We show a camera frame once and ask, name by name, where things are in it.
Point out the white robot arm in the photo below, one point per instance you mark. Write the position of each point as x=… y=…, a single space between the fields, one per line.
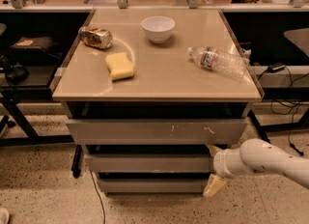
x=254 y=157

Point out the black power adapter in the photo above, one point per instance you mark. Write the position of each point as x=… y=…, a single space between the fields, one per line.
x=275 y=67

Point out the black headphones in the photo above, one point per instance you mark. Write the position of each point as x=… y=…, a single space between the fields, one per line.
x=16 y=74

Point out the white bowl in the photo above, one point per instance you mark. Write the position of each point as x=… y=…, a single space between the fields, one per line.
x=158 y=29

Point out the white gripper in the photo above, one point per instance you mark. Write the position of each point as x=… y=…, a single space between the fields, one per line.
x=220 y=164

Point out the black table leg frame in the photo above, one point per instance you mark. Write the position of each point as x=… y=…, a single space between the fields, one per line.
x=257 y=125

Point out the clear plastic water bottle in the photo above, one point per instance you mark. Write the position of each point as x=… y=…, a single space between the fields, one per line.
x=213 y=59

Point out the crushed metallic can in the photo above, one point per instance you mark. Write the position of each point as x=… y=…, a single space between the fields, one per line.
x=95 y=37

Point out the grey top drawer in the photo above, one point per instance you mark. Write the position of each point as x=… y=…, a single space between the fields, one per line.
x=156 y=132

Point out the yellow sponge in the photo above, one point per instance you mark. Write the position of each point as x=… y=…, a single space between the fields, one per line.
x=119 y=65

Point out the grey bottom drawer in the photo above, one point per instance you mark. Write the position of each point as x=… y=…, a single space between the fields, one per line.
x=152 y=186

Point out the grey drawer cabinet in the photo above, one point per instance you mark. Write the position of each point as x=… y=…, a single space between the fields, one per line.
x=165 y=85

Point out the grey drawer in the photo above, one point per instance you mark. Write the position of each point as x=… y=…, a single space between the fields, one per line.
x=149 y=163
x=156 y=132
x=152 y=186

